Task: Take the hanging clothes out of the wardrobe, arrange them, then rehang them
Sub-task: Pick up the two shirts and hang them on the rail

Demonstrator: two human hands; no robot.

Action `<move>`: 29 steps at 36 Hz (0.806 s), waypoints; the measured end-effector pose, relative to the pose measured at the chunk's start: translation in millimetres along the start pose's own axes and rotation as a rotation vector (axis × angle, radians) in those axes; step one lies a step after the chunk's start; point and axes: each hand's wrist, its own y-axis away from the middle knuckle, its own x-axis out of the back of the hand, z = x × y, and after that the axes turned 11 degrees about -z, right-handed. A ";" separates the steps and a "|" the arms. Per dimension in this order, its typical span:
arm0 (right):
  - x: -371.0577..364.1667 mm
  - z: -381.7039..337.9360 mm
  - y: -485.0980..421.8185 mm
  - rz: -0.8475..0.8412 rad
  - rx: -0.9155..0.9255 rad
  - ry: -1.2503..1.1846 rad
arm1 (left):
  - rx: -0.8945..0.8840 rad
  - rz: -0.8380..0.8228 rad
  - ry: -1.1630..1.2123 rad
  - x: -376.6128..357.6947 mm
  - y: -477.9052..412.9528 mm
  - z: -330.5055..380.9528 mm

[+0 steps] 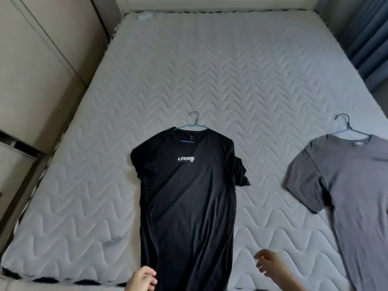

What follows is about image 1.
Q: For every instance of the person's right hand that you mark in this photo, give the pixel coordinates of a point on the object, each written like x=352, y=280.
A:
x=276, y=269

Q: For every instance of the person's left hand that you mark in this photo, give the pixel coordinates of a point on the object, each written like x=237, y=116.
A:
x=141, y=280

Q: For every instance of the black Li-Ning t-shirt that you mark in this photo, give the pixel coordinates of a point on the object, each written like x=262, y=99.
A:
x=188, y=209

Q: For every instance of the grey cat t-shirt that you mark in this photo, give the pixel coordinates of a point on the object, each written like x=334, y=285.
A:
x=357, y=193

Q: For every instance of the grey quilted mattress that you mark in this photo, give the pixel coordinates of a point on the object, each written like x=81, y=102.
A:
x=212, y=72

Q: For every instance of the blue curtain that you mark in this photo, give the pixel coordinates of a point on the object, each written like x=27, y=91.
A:
x=366, y=33

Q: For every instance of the white sliding door glass strip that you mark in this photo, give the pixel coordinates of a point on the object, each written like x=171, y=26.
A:
x=69, y=27

